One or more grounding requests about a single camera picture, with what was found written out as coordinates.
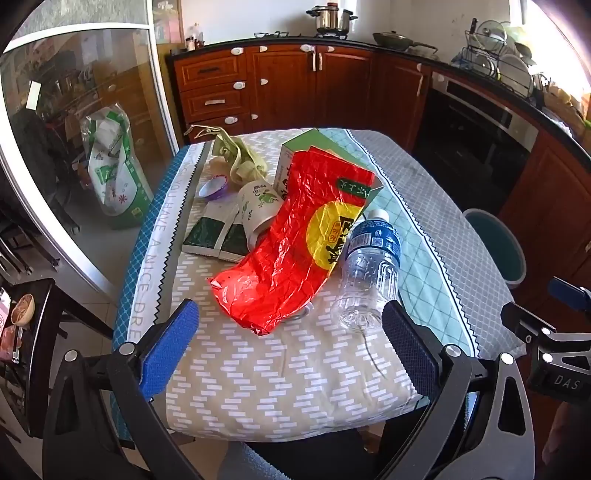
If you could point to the red foil snack bag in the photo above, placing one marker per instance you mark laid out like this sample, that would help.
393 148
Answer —
286 258

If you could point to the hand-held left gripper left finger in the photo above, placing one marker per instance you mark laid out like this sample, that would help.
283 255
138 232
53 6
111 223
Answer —
168 344

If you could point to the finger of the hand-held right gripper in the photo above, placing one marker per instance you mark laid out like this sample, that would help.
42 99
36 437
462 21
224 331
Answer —
565 290
526 322

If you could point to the patterned tablecloth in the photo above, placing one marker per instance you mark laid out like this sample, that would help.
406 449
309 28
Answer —
277 369

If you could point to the white green rice bag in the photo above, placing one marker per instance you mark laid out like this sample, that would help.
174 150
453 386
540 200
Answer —
115 184

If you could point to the dark green seaweed packet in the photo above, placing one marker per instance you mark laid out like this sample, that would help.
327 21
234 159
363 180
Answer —
205 235
235 244

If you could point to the green cardboard box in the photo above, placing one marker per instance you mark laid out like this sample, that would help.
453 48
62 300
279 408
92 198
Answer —
287 168

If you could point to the black side table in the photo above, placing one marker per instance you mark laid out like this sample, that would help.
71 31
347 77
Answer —
46 332

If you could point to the dark frying pan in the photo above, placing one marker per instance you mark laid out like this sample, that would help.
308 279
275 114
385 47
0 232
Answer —
392 40

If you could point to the black built-in oven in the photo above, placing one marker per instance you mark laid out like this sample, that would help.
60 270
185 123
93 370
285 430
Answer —
471 138

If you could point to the clear plastic bottle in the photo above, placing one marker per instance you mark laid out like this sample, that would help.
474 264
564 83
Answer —
369 277

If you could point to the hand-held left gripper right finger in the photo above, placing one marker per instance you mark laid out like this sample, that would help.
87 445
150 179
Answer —
408 346

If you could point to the small purple cup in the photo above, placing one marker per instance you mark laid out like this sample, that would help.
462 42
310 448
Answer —
212 188

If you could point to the wooden bowl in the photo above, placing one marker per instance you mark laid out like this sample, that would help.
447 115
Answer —
22 309

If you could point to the teal trash bin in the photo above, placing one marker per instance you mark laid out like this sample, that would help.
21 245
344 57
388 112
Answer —
503 258

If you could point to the steel pot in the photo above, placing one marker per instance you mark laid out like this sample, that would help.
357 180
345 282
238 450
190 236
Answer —
330 18

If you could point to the dish rack with dishes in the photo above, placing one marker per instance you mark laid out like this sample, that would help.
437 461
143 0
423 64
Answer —
503 64

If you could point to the white paper cup green print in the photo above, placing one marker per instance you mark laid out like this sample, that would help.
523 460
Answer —
256 207

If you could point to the group of spice bottles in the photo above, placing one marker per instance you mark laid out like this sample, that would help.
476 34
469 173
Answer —
194 42

